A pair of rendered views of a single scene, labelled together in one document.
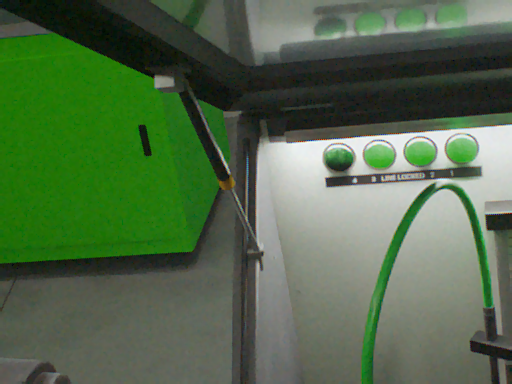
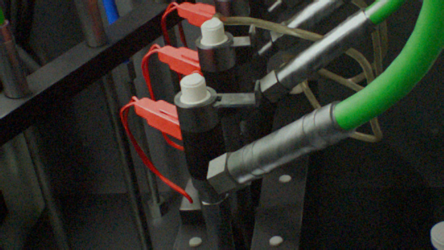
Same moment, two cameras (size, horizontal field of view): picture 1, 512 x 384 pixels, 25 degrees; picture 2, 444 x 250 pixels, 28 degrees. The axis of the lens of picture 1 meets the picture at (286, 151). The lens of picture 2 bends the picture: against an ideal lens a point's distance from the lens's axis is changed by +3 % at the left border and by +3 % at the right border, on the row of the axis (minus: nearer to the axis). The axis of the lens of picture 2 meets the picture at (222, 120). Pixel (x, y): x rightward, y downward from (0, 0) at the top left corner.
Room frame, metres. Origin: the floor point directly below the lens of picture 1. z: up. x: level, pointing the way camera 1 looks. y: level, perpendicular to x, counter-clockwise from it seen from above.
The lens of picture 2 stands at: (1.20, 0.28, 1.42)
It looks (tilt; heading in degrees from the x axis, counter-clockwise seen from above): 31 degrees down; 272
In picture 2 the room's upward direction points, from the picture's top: 10 degrees counter-clockwise
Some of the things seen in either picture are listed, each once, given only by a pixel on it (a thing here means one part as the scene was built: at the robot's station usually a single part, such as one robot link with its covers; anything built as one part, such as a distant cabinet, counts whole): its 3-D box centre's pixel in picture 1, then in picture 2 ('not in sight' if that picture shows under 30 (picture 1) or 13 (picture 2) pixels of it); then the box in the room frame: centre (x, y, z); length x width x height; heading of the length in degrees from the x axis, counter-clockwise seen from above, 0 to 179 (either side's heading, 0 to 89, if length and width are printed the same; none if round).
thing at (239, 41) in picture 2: not in sight; (231, 38); (1.20, -0.29, 1.14); 0.03 x 0.02 x 0.01; 168
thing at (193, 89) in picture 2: not in sight; (195, 96); (1.23, -0.22, 1.14); 0.02 x 0.02 x 0.03
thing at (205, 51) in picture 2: not in sight; (246, 157); (1.20, -0.29, 1.03); 0.05 x 0.03 x 0.21; 168
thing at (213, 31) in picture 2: not in sight; (215, 40); (1.21, -0.30, 1.14); 0.02 x 0.02 x 0.03
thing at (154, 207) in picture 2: not in sight; (142, 140); (1.31, -0.51, 0.93); 0.02 x 0.02 x 0.19; 78
